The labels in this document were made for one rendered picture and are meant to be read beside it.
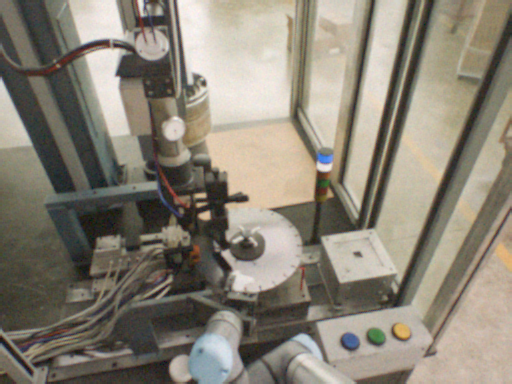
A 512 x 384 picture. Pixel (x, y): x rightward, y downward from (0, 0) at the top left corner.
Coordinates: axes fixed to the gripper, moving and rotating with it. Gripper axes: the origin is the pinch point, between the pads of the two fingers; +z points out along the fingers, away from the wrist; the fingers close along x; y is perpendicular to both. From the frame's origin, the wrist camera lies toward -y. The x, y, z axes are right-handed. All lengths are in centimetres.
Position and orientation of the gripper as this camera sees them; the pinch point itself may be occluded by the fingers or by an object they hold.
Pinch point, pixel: (234, 288)
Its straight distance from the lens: 104.6
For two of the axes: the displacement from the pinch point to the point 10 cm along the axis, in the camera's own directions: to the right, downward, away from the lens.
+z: 1.4, -1.3, 9.8
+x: 0.8, -9.9, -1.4
